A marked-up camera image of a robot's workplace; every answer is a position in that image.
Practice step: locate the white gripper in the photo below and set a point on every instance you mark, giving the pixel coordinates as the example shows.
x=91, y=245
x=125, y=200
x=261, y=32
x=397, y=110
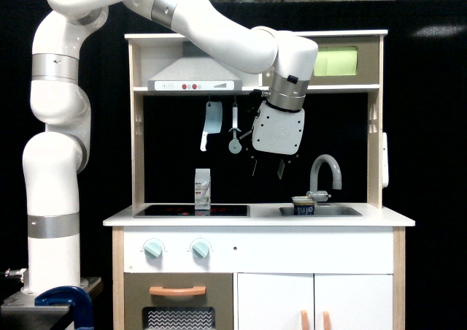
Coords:
x=276, y=131

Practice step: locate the left teal stove knob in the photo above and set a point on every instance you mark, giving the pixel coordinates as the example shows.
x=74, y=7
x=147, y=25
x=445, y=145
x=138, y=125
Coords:
x=153, y=248

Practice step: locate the grey toy sink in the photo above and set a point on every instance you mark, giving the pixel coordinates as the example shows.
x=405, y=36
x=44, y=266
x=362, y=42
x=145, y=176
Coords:
x=322, y=211

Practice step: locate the white cabinet door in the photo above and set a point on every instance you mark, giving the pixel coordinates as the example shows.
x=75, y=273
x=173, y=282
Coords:
x=275, y=301
x=353, y=301

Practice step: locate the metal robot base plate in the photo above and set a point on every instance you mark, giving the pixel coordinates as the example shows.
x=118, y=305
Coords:
x=67, y=307

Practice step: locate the right teal stove knob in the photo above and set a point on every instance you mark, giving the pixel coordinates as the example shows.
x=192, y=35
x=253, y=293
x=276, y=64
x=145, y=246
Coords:
x=200, y=248

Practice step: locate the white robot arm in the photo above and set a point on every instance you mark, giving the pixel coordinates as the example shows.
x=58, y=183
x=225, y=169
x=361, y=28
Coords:
x=53, y=158

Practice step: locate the blue clamp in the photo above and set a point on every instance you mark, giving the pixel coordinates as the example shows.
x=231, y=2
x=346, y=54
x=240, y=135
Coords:
x=76, y=298

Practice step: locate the toy cleaver knife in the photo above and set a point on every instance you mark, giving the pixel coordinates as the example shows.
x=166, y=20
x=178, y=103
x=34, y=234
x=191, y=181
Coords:
x=212, y=123

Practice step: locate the white toy kitchen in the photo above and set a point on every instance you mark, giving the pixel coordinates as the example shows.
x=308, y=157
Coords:
x=265, y=242

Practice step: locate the right white cabinet door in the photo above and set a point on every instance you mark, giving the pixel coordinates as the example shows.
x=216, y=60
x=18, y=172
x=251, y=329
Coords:
x=353, y=301

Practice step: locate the toy oven door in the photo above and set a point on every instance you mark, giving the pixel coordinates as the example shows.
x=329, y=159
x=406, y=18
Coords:
x=178, y=301

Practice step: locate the white range hood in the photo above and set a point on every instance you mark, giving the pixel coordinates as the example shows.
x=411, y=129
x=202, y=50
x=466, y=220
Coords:
x=194, y=71

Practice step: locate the white milk carton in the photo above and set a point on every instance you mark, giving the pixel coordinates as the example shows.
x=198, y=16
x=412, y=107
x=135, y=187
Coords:
x=202, y=184

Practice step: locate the left white cabinet door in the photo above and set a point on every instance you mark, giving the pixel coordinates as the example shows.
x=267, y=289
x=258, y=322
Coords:
x=275, y=301

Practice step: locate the black toy stovetop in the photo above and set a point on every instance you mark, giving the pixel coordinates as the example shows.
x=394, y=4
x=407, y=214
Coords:
x=189, y=210

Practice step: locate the teal stove knob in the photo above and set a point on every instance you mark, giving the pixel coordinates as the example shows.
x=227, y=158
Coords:
x=200, y=248
x=153, y=248

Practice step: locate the toy pizza cutter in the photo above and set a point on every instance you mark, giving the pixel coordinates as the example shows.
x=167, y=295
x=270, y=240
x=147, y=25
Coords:
x=234, y=145

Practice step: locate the blue canned spam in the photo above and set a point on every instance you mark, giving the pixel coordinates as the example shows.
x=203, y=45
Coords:
x=303, y=205

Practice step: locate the toy microwave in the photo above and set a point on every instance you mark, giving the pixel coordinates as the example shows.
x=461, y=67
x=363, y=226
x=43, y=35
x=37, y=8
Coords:
x=347, y=60

